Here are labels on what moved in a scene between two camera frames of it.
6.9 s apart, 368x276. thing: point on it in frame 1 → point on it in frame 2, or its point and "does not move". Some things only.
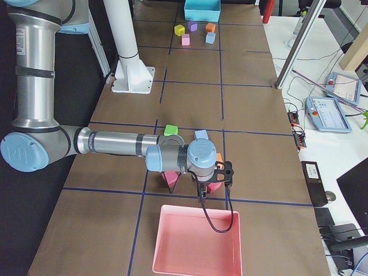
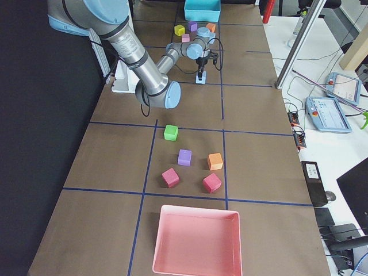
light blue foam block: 210,37 does not move
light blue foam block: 201,134 → 204,78
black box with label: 315,182 does not move
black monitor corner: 354,186 does not move
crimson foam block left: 171,177 does not move
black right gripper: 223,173 → 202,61
